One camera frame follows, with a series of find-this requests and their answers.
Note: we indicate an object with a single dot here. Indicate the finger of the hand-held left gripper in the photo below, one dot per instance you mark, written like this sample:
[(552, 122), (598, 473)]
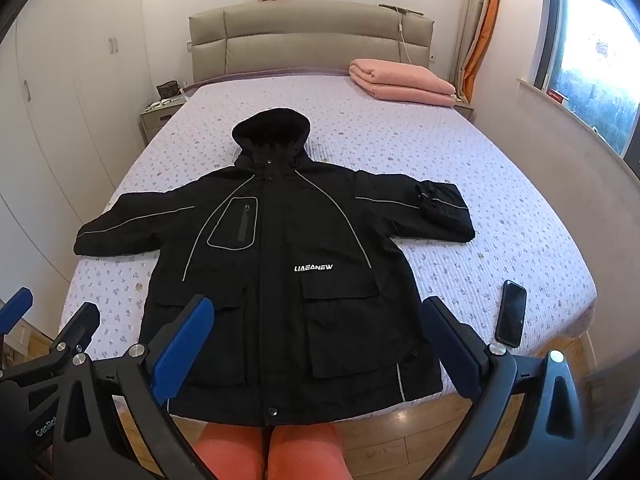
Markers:
[(80, 322), (15, 310)]

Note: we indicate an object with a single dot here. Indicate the window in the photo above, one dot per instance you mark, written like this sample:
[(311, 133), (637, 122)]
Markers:
[(600, 60)]

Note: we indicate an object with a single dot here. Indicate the beige nightstand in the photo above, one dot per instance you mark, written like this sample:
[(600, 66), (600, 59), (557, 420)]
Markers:
[(464, 109), (157, 120)]

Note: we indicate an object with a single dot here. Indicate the person's leg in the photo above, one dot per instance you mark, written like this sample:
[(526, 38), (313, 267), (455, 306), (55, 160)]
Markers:
[(230, 452), (305, 452)]

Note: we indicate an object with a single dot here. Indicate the black hooded jacket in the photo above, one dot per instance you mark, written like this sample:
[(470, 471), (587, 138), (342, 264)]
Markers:
[(280, 240)]

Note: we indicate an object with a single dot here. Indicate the window sill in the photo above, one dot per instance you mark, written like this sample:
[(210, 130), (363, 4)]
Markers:
[(575, 115)]

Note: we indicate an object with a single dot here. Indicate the wooden stick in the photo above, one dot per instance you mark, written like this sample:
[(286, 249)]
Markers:
[(400, 9)]

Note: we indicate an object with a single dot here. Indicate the folded pink blanket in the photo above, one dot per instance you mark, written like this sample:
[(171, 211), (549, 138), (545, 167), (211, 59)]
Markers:
[(400, 80)]

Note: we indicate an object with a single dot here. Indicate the dark basket on nightstand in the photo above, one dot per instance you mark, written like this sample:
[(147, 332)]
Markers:
[(170, 91)]

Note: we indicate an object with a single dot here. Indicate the white wardrobe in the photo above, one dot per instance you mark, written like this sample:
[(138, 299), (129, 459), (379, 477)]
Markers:
[(75, 85)]

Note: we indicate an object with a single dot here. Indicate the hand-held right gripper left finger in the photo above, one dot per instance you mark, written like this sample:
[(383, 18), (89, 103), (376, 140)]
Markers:
[(182, 347)]

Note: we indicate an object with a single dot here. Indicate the person's left leg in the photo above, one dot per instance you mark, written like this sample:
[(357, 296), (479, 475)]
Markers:
[(230, 452)]

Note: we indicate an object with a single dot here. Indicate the small red item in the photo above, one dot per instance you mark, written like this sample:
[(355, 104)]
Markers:
[(556, 95)]

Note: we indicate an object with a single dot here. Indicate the beige padded headboard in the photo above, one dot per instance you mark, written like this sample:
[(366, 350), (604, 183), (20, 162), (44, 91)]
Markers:
[(300, 35)]

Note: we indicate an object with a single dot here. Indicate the orange and beige curtain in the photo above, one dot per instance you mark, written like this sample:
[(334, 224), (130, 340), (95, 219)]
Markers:
[(480, 20)]

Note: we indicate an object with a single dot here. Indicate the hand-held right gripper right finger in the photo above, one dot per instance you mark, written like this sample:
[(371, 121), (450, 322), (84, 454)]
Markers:
[(452, 345)]

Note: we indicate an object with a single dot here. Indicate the person's right leg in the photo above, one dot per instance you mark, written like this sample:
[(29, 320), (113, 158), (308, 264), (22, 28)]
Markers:
[(305, 452)]

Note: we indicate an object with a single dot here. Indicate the black smartphone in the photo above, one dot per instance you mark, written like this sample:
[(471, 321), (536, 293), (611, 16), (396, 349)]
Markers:
[(512, 315)]

